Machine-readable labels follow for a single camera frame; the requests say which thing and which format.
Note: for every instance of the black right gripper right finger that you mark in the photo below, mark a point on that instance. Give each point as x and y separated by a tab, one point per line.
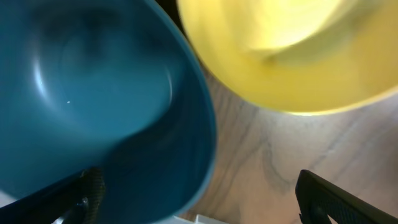
320	201

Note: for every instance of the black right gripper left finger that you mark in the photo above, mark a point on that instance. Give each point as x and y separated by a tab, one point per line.
75	199

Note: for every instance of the dark teal bowl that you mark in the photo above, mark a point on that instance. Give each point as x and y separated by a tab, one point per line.
106	84

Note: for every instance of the yellow small bowl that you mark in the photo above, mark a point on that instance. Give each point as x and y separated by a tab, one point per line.
299	57

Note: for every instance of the clear plastic storage bin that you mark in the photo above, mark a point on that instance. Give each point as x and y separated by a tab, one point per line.
199	219

